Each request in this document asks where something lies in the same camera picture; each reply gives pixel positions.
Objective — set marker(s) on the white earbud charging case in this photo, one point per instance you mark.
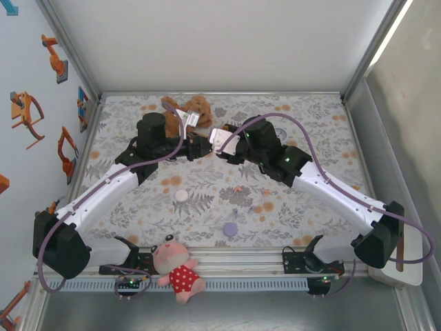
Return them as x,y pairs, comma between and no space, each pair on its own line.
181,195

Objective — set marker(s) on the purple earbud charging case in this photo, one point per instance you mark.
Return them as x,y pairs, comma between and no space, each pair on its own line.
229,229

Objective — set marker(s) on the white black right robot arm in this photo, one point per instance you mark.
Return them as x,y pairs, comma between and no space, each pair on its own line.
337,193

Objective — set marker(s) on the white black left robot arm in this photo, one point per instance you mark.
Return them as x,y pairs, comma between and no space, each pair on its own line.
103,193

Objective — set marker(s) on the brown teddy bear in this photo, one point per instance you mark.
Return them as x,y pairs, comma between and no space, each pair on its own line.
200,107

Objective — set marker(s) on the floral patterned table mat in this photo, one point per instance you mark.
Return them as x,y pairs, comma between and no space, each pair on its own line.
310,220

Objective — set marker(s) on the pink plush pig toy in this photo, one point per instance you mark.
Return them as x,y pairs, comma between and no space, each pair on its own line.
182,276

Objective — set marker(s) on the small circuit board green light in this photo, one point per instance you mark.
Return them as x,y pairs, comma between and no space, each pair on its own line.
131,282
325,279

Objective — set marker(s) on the white tissue box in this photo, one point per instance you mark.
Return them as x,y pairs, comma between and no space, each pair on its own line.
410,272

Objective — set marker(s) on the thin aluminium frame rail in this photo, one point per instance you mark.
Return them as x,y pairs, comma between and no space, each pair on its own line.
220,93

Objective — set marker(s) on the aluminium side frame rail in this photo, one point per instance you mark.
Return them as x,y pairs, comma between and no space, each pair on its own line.
82,162
361,145

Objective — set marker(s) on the blue conveyor wall sticker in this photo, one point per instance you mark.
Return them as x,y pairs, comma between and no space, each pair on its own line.
82,108

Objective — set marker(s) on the wide aluminium frame rail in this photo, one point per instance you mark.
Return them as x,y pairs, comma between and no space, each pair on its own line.
241,262

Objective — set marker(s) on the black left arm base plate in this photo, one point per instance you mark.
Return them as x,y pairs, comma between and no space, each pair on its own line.
144,258

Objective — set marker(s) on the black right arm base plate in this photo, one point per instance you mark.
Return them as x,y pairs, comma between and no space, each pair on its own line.
293,262

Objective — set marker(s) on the aluminium frame post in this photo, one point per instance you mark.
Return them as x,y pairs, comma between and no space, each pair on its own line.
69,48
375,48

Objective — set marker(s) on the orange gripper claw wall sticker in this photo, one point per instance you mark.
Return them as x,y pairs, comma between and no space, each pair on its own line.
25,113

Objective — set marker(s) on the orange block wall sticker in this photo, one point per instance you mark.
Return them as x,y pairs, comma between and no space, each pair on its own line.
3,184

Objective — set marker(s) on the blue machine wall sticker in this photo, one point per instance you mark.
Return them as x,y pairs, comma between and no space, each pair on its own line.
12,8

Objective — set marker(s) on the orange crane wall sticker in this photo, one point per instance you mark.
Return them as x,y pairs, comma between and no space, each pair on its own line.
20,294

